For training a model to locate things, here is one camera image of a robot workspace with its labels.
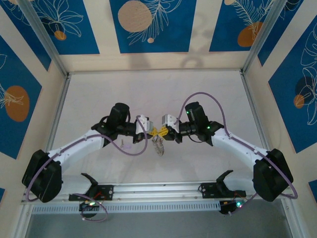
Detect metal disc with wire rings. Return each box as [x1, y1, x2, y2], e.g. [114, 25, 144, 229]
[151, 137, 166, 157]

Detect black electronics board with LED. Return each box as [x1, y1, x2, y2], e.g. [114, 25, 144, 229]
[78, 200, 103, 219]
[219, 199, 248, 216]

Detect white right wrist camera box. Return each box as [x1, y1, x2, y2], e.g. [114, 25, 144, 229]
[161, 114, 179, 132]

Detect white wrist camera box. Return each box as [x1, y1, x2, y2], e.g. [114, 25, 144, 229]
[161, 114, 179, 132]
[135, 114, 152, 136]

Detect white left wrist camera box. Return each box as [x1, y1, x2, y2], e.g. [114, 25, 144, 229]
[135, 114, 152, 136]

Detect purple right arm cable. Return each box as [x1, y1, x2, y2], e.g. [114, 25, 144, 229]
[174, 92, 299, 216]

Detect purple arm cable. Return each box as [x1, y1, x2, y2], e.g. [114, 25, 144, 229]
[174, 92, 299, 216]
[26, 116, 149, 222]

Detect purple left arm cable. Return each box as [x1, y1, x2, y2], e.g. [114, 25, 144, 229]
[26, 116, 149, 222]

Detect aluminium mounting rail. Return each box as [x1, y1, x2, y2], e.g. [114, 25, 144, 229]
[21, 178, 295, 204]

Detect aluminium table side rail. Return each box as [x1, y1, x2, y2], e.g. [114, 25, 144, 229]
[45, 74, 71, 156]
[240, 71, 271, 152]

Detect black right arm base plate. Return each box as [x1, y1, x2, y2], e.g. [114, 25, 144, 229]
[200, 182, 247, 199]

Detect grey slotted cable duct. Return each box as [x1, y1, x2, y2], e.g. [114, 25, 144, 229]
[31, 201, 221, 214]

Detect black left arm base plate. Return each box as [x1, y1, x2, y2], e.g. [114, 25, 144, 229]
[68, 184, 114, 201]

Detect aluminium frame post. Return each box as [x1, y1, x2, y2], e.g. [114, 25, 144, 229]
[241, 0, 288, 75]
[18, 0, 69, 76]

